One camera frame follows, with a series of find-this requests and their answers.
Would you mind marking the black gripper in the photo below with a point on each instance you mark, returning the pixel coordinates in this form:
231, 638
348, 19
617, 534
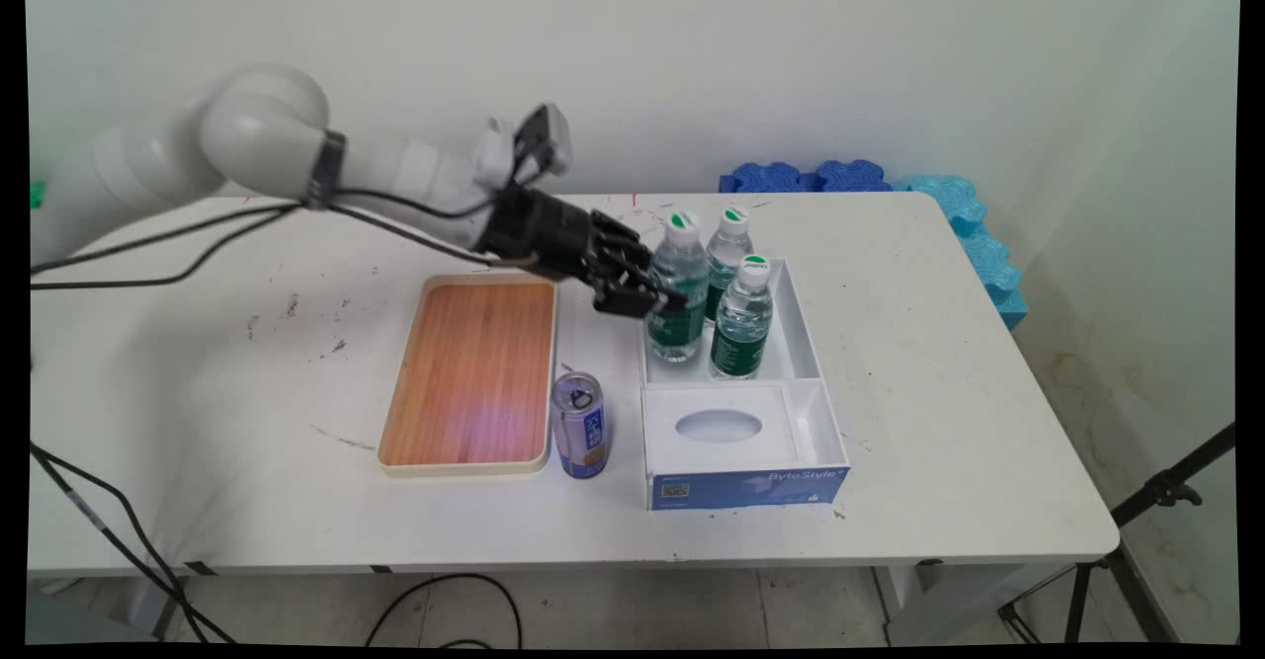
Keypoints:
539, 229

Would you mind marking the clear water bottle green label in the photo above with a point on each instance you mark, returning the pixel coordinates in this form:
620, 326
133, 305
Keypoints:
678, 338
741, 328
727, 259

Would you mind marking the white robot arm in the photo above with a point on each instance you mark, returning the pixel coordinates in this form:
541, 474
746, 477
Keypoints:
257, 135

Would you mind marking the dark blue foam mat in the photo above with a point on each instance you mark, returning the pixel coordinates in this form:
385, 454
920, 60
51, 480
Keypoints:
852, 175
766, 178

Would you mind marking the blue white drink can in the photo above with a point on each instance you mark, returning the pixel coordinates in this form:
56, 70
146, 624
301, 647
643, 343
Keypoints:
579, 432

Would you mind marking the wooden tray white rim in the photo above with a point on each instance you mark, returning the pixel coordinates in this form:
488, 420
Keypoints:
469, 372

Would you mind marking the white blue cardboard box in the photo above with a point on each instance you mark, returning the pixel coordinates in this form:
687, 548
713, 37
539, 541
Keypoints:
741, 486

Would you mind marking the light blue foam mat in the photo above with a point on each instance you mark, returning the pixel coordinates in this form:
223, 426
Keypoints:
949, 203
996, 279

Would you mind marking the white table leg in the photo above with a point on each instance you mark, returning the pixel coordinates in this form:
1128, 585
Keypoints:
949, 605

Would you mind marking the black tripod stand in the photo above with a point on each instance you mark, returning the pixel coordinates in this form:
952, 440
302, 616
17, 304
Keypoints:
1166, 489

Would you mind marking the small green object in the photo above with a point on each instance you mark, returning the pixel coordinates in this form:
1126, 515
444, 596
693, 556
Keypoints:
38, 195

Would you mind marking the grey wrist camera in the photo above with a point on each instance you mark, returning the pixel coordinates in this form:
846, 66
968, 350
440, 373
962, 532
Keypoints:
546, 137

